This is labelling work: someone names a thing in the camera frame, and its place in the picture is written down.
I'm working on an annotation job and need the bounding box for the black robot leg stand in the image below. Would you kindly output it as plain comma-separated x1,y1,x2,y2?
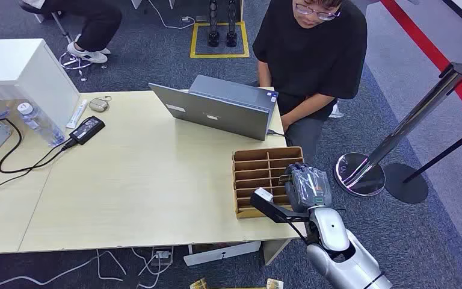
208,0,239,48

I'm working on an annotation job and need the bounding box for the black power cable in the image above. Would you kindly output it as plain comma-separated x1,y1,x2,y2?
0,111,79,192

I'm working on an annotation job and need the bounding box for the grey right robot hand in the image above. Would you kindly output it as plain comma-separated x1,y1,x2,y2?
280,162,333,214

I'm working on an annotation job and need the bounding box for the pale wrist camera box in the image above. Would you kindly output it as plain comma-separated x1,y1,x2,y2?
253,187,274,203

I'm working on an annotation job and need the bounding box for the white power strip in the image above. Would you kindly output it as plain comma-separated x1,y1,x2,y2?
150,246,174,267

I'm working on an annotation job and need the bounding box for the black stanchion post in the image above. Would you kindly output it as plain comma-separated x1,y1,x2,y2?
383,125,462,205

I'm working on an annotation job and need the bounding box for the wooden slotted card organizer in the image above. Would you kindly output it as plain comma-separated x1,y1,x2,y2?
232,146,305,220

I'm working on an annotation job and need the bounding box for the white tube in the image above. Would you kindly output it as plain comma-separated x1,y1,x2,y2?
66,99,88,129

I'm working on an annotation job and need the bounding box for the clear plastic water bottle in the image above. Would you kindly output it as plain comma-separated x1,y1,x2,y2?
17,102,66,148

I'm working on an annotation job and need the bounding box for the white floor cable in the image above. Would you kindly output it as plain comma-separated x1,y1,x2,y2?
0,247,174,289

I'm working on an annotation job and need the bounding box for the white cabinet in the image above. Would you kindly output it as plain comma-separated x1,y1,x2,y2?
0,38,81,133

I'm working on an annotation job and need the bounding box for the small grey earbud case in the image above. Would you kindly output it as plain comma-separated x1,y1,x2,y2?
88,95,112,113

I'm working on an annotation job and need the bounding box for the chrome stanchion post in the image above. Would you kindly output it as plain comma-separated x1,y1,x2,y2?
334,62,462,198

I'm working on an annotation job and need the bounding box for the seated person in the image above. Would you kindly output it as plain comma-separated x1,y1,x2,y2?
17,0,123,64

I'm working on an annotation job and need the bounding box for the red barrier belt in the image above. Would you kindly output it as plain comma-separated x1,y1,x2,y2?
380,0,462,132

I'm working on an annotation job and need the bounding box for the grey open laptop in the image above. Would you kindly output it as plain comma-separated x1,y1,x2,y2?
148,74,279,141

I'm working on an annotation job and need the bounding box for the white table bracket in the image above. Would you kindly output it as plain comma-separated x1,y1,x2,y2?
183,240,262,267

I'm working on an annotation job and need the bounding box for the stool chrome base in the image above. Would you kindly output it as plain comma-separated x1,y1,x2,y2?
51,11,108,82

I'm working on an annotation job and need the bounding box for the black laptop power adapter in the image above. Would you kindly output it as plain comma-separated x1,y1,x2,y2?
69,116,106,146

